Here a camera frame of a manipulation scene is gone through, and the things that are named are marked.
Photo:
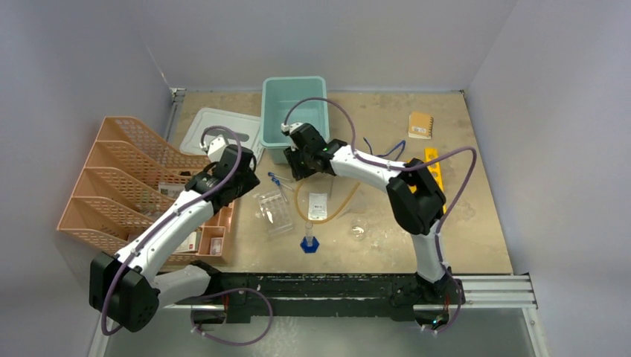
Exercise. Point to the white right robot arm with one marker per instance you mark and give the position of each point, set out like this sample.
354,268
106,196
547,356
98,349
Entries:
413,194

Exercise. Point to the blue rubber band loop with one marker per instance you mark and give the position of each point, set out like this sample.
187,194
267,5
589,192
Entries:
398,149

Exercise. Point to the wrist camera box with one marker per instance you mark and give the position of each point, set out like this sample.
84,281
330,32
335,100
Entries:
214,148
288,128

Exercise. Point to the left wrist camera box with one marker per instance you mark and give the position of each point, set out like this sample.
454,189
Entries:
214,148

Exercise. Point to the clear acrylic test tube rack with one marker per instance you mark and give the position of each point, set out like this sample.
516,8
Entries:
275,213

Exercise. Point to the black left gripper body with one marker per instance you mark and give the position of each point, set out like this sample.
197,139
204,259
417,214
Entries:
246,184

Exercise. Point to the small card box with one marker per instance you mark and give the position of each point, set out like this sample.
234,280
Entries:
216,247

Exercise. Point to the yellow rubber tubing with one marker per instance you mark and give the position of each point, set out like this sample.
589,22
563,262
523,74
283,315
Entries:
341,208

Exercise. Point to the mint green plastic bin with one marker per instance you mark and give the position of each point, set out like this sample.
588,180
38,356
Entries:
294,95

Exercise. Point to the graduated cylinder blue base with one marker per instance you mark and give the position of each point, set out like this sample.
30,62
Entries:
309,243

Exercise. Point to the peach plastic file organizer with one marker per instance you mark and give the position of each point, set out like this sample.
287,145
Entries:
121,190

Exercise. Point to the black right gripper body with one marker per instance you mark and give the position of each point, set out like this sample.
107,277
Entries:
300,163

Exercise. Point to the white plastic bin lid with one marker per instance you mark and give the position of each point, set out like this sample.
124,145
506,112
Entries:
209,123

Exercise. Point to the yellow test tube rack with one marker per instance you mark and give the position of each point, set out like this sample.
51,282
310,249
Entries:
431,153

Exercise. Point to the wire test tube brush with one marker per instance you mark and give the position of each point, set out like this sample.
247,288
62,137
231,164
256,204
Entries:
330,191

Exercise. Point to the small white plastic packet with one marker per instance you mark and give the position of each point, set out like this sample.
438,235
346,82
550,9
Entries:
317,210

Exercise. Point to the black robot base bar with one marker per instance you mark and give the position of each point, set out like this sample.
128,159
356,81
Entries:
399,297

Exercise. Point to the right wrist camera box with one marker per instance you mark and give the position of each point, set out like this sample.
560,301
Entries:
288,128

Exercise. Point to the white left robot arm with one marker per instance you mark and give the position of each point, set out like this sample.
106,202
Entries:
127,288

